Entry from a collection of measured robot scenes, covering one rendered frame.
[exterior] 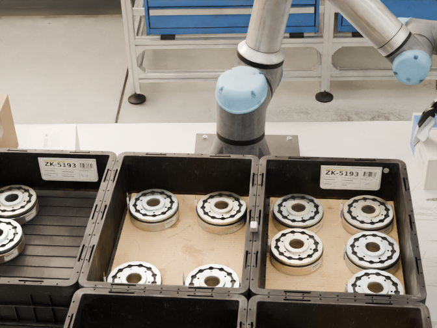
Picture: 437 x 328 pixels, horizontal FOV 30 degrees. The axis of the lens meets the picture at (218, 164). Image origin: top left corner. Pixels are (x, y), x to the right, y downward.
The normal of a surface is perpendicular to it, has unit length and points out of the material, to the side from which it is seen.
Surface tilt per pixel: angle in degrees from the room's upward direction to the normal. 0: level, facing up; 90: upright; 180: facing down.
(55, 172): 90
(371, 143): 0
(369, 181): 90
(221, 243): 0
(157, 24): 90
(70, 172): 90
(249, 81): 4
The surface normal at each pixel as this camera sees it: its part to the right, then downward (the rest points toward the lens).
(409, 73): -0.28, 0.54
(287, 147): 0.00, -0.83
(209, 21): -0.03, 0.60
